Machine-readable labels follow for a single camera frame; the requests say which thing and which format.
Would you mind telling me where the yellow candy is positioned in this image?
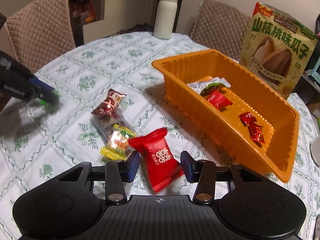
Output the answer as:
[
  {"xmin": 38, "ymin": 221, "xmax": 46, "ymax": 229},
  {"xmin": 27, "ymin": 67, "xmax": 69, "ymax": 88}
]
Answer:
[{"xmin": 100, "ymin": 124, "xmax": 137, "ymax": 160}]

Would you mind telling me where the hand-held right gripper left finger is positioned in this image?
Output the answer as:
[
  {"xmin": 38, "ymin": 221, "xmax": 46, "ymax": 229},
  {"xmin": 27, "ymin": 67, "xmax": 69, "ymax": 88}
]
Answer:
[{"xmin": 52, "ymin": 151, "xmax": 140, "ymax": 204}]

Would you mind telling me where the white-green snack packet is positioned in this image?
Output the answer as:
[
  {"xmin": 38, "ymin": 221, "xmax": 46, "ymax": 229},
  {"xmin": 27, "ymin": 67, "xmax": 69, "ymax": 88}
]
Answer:
[{"xmin": 187, "ymin": 76, "xmax": 232, "ymax": 95}]

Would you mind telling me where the white insulated bottle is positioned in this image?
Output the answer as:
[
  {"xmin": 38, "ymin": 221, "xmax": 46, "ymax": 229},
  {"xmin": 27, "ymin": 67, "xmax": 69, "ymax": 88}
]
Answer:
[{"xmin": 153, "ymin": 0, "xmax": 179, "ymax": 40}]

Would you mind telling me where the white cabinet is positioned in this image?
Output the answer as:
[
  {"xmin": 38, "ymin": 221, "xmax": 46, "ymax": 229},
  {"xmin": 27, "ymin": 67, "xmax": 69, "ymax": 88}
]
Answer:
[{"xmin": 82, "ymin": 0, "xmax": 157, "ymax": 39}]

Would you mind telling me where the red snack bag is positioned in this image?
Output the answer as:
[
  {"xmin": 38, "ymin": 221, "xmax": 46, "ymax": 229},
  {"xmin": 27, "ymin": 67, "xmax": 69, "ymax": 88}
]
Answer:
[{"xmin": 71, "ymin": 0, "xmax": 97, "ymax": 24}]

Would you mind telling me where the quilted beige chair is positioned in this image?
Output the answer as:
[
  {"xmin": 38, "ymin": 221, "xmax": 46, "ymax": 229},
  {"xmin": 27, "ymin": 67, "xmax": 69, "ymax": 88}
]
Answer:
[
  {"xmin": 4, "ymin": 0, "xmax": 77, "ymax": 73},
  {"xmin": 189, "ymin": 0, "xmax": 252, "ymax": 60}
]

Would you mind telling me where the sunflower seed bag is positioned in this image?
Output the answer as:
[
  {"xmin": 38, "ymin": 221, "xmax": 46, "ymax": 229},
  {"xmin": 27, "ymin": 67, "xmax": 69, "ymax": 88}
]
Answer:
[{"xmin": 239, "ymin": 1, "xmax": 318, "ymax": 100}]

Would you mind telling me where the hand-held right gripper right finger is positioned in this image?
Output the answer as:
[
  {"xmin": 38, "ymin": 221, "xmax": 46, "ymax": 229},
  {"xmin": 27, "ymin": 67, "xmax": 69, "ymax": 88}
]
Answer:
[{"xmin": 180, "ymin": 151, "xmax": 267, "ymax": 204}]

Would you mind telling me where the green floral tablecloth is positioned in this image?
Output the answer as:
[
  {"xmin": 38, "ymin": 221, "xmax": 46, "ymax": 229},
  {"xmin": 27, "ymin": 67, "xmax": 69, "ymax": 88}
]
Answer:
[{"xmin": 0, "ymin": 31, "xmax": 320, "ymax": 230}]

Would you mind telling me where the clear black sesame packet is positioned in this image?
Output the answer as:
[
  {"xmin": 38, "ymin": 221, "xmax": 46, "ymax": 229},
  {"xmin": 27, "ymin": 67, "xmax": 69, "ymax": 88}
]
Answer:
[{"xmin": 91, "ymin": 114, "xmax": 137, "ymax": 143}]

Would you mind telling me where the orange plastic tray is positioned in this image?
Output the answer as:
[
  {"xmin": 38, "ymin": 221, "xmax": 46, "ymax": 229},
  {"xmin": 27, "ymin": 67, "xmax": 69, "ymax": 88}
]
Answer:
[{"xmin": 152, "ymin": 49, "xmax": 300, "ymax": 183}]

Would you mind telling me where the large red snack packet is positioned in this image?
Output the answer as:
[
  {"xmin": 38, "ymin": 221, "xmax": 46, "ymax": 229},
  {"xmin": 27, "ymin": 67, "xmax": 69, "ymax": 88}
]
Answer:
[{"xmin": 128, "ymin": 127, "xmax": 185, "ymax": 193}]

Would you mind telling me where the green candy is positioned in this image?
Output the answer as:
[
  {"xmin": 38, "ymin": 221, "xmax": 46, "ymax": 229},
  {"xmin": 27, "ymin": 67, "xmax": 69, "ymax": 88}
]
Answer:
[
  {"xmin": 200, "ymin": 82, "xmax": 227, "ymax": 96},
  {"xmin": 39, "ymin": 91, "xmax": 62, "ymax": 112}
]

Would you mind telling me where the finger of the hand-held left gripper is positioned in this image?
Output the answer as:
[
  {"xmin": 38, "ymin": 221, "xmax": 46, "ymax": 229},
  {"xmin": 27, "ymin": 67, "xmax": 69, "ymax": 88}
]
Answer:
[
  {"xmin": 35, "ymin": 95, "xmax": 59, "ymax": 105},
  {"xmin": 27, "ymin": 76, "xmax": 59, "ymax": 98}
]

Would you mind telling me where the brown red candy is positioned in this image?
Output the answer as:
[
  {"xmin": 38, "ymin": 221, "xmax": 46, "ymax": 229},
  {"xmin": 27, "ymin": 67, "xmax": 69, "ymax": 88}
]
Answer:
[{"xmin": 91, "ymin": 89, "xmax": 126, "ymax": 117}]

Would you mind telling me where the long red snack packet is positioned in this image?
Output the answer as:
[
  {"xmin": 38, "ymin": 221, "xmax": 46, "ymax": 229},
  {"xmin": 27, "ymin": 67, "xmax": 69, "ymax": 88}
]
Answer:
[{"xmin": 205, "ymin": 89, "xmax": 233, "ymax": 111}]

